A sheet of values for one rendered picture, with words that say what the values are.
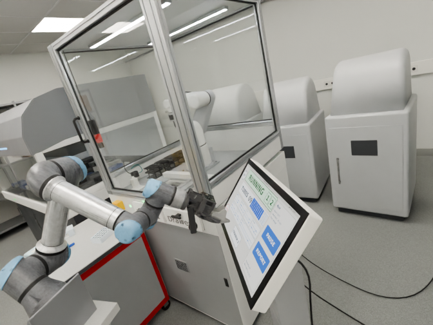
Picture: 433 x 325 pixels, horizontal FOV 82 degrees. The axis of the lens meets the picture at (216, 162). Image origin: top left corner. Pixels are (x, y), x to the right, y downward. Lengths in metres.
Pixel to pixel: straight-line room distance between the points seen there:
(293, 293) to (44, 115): 1.99
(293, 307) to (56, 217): 1.00
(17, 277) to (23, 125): 1.22
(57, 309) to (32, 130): 1.36
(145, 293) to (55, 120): 1.44
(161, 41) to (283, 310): 1.16
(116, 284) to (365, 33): 3.79
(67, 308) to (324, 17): 3.98
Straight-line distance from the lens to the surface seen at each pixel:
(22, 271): 1.26
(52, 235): 1.27
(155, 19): 1.17
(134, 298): 1.97
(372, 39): 3.97
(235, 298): 1.63
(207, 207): 0.97
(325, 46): 4.08
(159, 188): 0.93
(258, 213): 0.86
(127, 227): 0.85
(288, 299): 1.08
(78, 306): 1.27
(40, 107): 2.25
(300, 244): 0.70
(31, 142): 2.21
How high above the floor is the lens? 1.55
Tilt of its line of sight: 18 degrees down
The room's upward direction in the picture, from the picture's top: 14 degrees counter-clockwise
